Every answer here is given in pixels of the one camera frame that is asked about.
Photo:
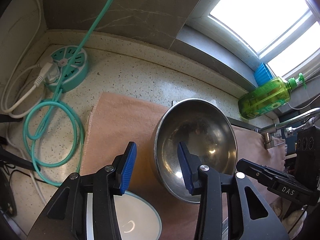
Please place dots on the pink cloth mat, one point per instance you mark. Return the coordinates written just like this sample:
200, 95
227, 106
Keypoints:
117, 120

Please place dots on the chrome sink faucet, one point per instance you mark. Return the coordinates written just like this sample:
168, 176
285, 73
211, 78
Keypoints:
291, 126

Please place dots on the blue ribbed sponge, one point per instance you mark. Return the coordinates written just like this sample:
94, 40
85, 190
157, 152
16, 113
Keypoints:
262, 74

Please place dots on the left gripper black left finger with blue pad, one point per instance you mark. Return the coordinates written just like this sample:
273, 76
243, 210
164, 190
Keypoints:
83, 206

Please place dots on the large stainless steel bowl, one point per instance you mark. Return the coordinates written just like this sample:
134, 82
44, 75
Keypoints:
207, 134

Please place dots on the gloved right hand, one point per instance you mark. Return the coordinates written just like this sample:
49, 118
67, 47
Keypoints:
291, 220

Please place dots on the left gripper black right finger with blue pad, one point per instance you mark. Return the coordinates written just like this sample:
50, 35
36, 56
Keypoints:
249, 214

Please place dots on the green dish soap bottle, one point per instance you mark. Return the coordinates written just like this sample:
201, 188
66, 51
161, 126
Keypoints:
268, 97

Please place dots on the white bowl teal outside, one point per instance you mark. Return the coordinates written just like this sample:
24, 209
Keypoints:
137, 219

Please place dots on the teal round power strip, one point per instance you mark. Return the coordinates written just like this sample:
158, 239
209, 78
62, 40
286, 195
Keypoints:
78, 69

